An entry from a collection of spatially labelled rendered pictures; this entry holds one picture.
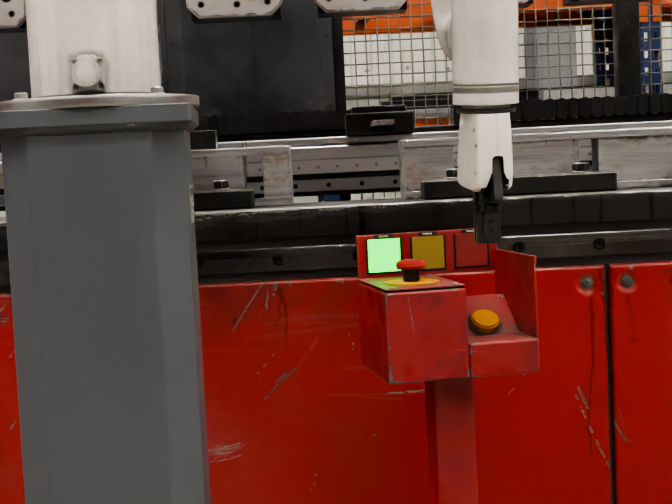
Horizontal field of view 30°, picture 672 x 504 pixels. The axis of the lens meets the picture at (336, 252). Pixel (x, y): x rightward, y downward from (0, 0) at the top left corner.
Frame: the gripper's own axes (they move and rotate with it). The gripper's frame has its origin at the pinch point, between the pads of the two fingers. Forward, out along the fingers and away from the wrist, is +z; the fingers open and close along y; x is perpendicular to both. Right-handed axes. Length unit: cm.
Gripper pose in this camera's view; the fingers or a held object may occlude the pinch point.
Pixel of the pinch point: (487, 227)
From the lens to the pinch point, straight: 164.0
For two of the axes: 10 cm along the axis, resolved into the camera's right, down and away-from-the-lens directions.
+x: 9.9, -0.6, 1.6
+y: 1.7, 1.6, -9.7
